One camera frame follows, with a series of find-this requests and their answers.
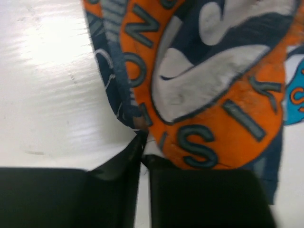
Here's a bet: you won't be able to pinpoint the colourful patterned shorts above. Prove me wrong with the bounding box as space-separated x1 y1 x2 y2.
83 0 304 204

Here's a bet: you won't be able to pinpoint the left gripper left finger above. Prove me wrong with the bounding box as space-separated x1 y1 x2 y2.
0 136 143 228

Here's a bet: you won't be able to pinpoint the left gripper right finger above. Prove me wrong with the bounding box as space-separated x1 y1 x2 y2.
143 155 276 228

